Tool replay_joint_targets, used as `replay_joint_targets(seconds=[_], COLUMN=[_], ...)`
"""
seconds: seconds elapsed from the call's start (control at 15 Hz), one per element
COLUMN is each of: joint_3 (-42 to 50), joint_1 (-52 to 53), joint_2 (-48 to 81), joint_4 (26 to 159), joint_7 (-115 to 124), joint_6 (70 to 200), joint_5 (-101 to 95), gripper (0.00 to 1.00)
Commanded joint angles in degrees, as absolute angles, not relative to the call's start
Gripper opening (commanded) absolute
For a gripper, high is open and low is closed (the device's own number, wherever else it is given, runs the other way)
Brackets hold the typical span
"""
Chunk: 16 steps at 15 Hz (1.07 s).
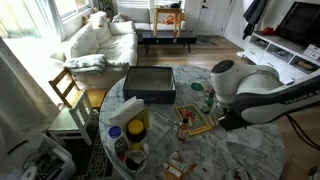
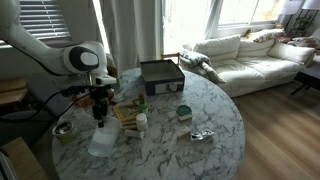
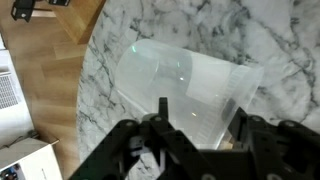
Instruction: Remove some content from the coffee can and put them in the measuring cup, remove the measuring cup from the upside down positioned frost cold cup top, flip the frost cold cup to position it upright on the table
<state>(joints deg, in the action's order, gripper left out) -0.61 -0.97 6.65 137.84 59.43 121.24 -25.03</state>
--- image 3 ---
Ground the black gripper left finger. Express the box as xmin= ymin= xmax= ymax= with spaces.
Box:
xmin=68 ymin=97 xmax=214 ymax=180

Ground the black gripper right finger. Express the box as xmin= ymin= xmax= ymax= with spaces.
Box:
xmin=229 ymin=106 xmax=320 ymax=180

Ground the white flat device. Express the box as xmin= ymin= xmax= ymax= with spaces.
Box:
xmin=0 ymin=33 xmax=35 ymax=149

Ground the white cardboard box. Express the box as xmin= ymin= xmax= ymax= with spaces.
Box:
xmin=0 ymin=137 xmax=64 ymax=180

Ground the large clear plastic container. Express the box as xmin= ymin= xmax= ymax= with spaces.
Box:
xmin=114 ymin=38 xmax=265 ymax=151

